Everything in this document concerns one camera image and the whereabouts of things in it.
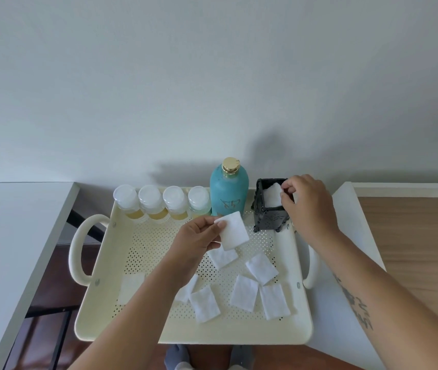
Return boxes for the person's left hand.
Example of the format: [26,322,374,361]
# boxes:
[163,215,227,289]

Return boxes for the person's right hand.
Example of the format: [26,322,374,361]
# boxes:
[280,174,345,247]

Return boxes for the black square pad holder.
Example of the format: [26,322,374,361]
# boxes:
[252,177,295,234]

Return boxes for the cotton pad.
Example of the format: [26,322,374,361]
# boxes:
[214,211,250,252]

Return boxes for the small clear bottle green liquid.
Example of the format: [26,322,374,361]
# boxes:
[187,186,213,218]

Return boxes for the small clear bottle yellow liquid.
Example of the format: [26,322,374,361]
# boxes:
[138,184,170,222]
[162,185,189,221]
[112,184,147,221]

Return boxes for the white cotton pads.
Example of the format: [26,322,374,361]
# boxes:
[117,248,292,324]

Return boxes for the large teal bottle gold cap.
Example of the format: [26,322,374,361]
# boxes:
[209,157,250,217]

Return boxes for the cream perforated tray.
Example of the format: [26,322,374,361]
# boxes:
[69,187,322,345]

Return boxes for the person's left forearm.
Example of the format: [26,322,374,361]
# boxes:
[66,265,201,370]

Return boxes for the person's right forearm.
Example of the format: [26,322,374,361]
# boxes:
[311,231,438,370]

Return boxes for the person's left grey sock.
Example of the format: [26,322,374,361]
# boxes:
[164,344,190,370]

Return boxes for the person's grey sock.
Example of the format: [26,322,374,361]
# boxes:
[164,344,190,370]
[229,344,255,370]

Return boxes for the person's right grey sock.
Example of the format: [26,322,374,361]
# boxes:
[229,344,255,370]

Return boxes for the wooden desk with white rim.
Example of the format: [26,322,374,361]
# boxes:
[351,182,438,328]

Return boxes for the black desk leg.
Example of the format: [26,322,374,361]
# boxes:
[66,210,108,243]

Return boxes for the black metal frame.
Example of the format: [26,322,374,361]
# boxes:
[3,304,79,370]

